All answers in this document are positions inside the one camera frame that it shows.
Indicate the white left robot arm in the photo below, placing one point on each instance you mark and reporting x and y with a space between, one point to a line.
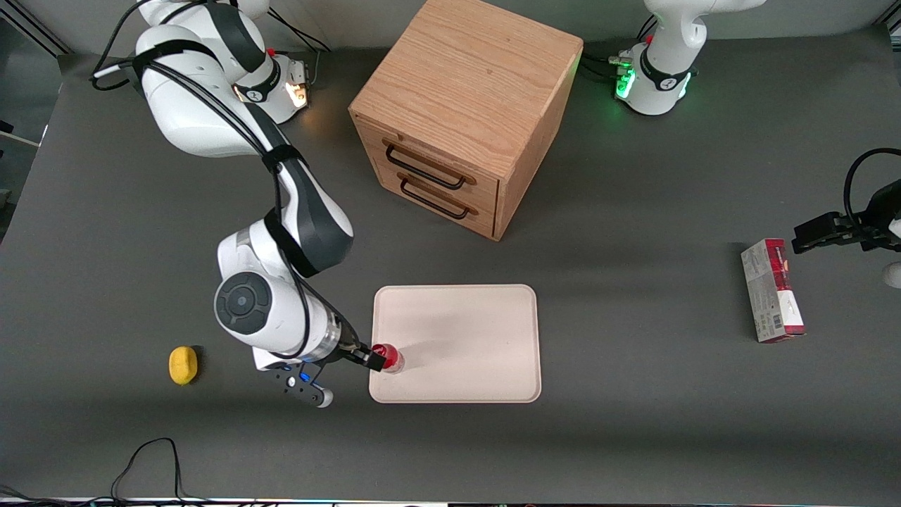
665 63

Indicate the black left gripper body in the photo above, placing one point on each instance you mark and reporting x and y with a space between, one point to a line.
881 215

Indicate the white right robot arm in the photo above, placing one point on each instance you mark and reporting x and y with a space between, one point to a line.
281 232

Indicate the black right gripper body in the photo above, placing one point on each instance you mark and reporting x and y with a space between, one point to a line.
349 348

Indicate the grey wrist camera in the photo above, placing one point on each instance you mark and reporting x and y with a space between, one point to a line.
304 389
894 274

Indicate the beige rectangular tray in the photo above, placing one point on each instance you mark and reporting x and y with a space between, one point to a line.
464 331

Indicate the wooden drawer front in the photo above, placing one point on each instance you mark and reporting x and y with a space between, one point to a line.
443 211
436 158

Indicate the yellow lemon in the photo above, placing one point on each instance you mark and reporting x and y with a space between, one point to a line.
183 365

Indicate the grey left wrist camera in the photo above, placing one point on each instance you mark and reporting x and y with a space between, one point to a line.
894 274

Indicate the wooden drawer cabinet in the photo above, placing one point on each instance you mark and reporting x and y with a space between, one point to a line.
471 77

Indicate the red and grey carton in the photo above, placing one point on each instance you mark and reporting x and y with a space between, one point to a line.
771 292

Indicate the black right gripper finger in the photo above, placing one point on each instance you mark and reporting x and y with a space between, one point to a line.
373 362
367 349

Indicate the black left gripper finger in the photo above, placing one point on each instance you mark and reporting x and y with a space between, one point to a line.
820 224
816 243

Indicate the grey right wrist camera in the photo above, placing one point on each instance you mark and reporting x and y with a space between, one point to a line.
304 389

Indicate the red coke bottle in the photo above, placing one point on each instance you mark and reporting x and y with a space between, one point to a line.
391 358

